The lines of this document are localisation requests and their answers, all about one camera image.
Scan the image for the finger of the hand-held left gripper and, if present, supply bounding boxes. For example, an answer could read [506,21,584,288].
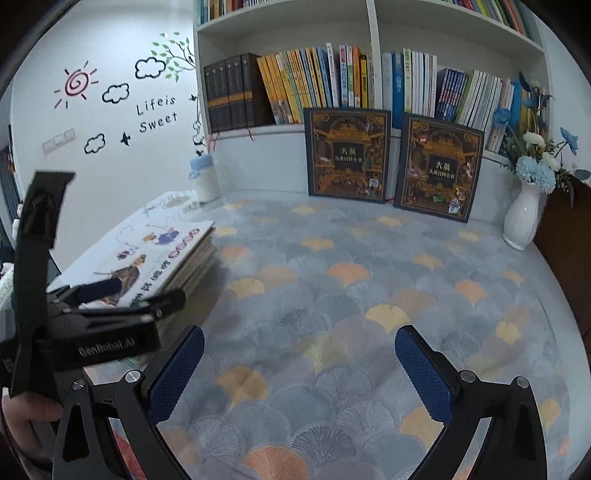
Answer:
[69,290,187,324]
[47,276,123,305]

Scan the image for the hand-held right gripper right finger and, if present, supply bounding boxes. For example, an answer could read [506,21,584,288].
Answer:
[394,324,557,480]

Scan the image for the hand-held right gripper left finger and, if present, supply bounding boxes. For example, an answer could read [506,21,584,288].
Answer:
[53,324,206,480]

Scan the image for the white costume picture book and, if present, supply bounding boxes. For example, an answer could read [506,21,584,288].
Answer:
[46,219,217,308]

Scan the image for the stack of thin books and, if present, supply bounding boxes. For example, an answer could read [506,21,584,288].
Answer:
[46,219,219,335]

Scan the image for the row of dark hardcover books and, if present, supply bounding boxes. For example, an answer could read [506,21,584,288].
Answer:
[203,52,274,134]

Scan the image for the row of blue white books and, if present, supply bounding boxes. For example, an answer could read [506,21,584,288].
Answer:
[382,47,527,155]

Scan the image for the row of yellow orange books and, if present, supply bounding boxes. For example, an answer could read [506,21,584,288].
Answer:
[256,44,376,125]

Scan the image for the row of mixed colourful books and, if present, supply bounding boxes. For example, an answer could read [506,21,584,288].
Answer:
[462,0,539,40]
[196,0,278,25]

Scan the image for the person's left hand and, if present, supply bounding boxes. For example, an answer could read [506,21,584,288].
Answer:
[0,392,63,429]

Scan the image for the white bottle blue lid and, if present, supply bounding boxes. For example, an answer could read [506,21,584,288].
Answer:
[188,154,220,204]

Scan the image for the white ribbed vase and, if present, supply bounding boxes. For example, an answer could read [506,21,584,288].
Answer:
[502,182,543,251]

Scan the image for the brown wooden cabinet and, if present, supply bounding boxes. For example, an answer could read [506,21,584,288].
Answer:
[531,178,591,296]

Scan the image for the dark ornate encyclopedia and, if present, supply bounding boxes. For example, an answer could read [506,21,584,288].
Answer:
[393,112,485,223]
[302,107,392,202]

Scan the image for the blue white artificial flowers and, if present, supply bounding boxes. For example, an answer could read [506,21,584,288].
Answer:
[492,69,591,195]

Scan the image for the white bookshelf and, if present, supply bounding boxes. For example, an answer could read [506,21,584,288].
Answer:
[193,0,552,167]

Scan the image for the white wall socket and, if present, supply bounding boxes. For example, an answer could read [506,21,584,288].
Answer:
[41,128,77,152]

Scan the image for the black lettering wall sticker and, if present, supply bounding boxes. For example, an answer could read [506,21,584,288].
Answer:
[136,97,178,134]

